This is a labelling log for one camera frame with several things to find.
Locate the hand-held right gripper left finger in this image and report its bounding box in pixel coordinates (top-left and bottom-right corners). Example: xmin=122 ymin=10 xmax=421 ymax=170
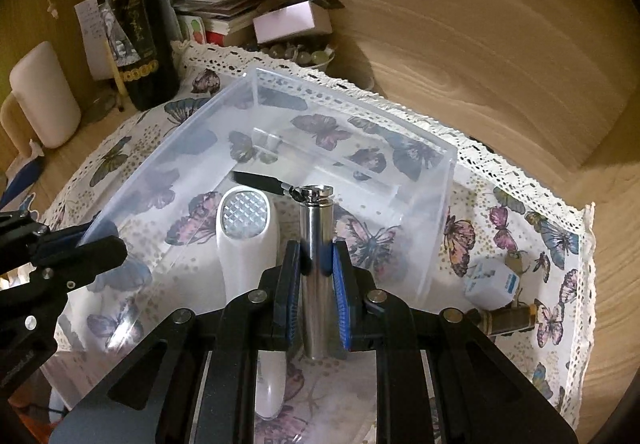
xmin=87 ymin=240 xmax=303 ymax=444

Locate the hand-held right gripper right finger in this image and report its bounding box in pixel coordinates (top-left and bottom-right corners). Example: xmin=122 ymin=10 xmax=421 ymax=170
xmin=325 ymin=240 xmax=568 ymax=444

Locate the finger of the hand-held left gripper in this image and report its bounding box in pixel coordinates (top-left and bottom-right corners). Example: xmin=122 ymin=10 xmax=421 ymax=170
xmin=0 ymin=210 xmax=97 ymax=251
xmin=0 ymin=235 xmax=130 ymax=331

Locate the silver metal cylinder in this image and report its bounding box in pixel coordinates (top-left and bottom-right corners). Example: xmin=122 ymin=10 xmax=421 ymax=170
xmin=292 ymin=183 xmax=339 ymax=361

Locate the black keychain strap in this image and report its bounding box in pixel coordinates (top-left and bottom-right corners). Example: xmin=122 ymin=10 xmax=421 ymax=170
xmin=234 ymin=171 xmax=295 ymax=196

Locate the white travel adapter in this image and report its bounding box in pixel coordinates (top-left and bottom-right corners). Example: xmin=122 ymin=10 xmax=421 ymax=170
xmin=462 ymin=259 xmax=519 ymax=311

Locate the small brown bottle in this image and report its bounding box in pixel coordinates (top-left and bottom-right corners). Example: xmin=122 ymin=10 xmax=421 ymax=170
xmin=479 ymin=301 xmax=539 ymax=338

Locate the clear plastic box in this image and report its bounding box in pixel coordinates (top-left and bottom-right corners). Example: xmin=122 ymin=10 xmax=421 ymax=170
xmin=55 ymin=67 xmax=458 ymax=360

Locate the white handheld device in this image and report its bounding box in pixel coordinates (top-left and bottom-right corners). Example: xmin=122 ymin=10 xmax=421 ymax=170
xmin=216 ymin=185 xmax=291 ymax=421

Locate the round glass coaster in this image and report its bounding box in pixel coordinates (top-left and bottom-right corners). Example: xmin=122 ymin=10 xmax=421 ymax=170
xmin=86 ymin=89 xmax=120 ymax=126

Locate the cream mug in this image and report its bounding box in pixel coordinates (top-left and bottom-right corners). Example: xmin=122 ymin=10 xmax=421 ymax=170
xmin=0 ymin=41 xmax=82 ymax=158

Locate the yellow stick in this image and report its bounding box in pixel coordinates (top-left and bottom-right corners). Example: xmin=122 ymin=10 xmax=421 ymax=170
xmin=102 ymin=42 xmax=126 ymax=113

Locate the butterfly print tablecloth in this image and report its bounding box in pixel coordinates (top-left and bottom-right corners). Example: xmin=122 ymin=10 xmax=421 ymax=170
xmin=37 ymin=39 xmax=598 ymax=444

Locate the white note paper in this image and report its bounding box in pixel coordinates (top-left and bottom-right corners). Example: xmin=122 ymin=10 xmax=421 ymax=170
xmin=75 ymin=0 xmax=119 ymax=81

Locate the dark wine bottle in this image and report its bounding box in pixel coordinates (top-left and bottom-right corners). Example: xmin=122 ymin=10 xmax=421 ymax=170
xmin=95 ymin=0 xmax=181 ymax=111

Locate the bowl of glass marbles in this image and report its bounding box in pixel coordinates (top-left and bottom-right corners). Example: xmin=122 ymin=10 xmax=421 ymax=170
xmin=255 ymin=41 xmax=376 ymax=92

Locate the white box with fruit print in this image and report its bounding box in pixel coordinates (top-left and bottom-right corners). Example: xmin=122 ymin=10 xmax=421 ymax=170
xmin=177 ymin=14 xmax=209 ymax=45

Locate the pink paper box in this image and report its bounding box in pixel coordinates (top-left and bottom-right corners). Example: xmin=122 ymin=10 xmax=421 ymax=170
xmin=252 ymin=2 xmax=333 ymax=44

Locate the stack of books and papers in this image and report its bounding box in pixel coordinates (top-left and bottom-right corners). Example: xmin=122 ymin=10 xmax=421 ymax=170
xmin=165 ymin=0 xmax=281 ymax=48

